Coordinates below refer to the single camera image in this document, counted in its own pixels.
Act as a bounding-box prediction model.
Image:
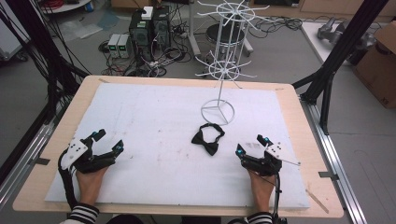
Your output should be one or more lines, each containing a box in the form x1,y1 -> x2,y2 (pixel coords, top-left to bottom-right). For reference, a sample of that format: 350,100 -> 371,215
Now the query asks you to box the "grey robot part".
317,16 -> 376,49

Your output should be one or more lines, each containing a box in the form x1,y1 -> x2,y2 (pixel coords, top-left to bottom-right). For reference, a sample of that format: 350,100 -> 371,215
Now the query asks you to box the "tangle of floor cables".
97,6 -> 200,78

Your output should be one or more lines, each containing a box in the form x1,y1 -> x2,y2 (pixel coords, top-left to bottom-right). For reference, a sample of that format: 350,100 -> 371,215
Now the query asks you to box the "white foam mat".
44,81 -> 311,210

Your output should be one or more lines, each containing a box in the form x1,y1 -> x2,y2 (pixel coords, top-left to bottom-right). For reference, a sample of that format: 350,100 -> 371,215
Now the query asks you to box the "grey bench power supply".
106,33 -> 121,59
117,34 -> 134,60

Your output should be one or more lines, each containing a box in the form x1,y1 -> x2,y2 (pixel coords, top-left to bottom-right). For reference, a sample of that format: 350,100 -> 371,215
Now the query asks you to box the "black computer tower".
128,5 -> 173,62

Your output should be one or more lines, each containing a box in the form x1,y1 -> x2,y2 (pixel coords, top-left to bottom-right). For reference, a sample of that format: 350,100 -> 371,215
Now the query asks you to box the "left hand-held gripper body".
60,137 -> 118,175

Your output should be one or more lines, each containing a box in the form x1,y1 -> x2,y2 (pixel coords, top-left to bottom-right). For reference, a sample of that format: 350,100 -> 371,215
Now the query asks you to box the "person's right striped sleeve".
228,211 -> 275,224

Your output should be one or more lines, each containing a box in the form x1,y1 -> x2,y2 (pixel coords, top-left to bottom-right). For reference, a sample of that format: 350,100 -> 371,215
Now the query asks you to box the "thin black cable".
271,173 -> 284,224

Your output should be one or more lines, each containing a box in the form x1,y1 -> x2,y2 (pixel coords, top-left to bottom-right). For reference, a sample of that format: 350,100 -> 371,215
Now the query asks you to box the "black round stool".
205,22 -> 254,58

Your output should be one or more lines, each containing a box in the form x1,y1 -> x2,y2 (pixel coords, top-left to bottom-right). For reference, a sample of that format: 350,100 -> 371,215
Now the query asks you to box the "black bow tie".
191,122 -> 226,157

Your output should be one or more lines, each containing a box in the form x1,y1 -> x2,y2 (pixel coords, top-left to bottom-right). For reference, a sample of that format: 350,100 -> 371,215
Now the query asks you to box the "person's left striped sleeve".
60,203 -> 101,224

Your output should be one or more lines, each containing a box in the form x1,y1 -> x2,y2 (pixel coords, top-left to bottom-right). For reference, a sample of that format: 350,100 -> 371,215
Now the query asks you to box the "aluminium rail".
0,102 -> 71,213
299,94 -> 369,224

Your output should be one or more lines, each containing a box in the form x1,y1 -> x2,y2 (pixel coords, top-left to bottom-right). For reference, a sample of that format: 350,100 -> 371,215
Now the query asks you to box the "person's striped sleeve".
228,211 -> 275,224
60,203 -> 101,224

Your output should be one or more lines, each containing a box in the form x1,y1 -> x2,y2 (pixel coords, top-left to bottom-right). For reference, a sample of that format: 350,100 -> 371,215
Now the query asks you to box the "small white box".
141,6 -> 154,21

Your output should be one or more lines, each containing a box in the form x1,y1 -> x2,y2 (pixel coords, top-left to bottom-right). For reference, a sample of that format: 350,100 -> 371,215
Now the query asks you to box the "thick black sleeved cable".
57,148 -> 79,210

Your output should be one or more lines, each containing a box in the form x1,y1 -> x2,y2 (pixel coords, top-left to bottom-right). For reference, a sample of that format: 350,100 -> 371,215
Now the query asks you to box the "person's left hand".
75,166 -> 110,206

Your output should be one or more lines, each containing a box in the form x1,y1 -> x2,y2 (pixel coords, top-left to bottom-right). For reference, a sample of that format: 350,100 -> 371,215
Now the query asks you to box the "black metal frame post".
291,0 -> 390,135
5,0 -> 90,120

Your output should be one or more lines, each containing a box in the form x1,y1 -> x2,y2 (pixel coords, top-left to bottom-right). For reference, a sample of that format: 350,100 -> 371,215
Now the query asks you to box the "brown cardboard box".
352,21 -> 396,110

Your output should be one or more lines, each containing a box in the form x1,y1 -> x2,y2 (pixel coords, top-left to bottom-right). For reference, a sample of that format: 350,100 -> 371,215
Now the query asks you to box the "white wire display rack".
194,0 -> 273,127

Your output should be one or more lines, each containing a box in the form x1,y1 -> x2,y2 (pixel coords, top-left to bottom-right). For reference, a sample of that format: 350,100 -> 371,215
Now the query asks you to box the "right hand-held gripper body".
241,141 -> 302,177

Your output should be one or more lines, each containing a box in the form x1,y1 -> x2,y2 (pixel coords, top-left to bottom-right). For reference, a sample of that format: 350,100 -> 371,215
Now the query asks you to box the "person's right hand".
247,170 -> 276,214

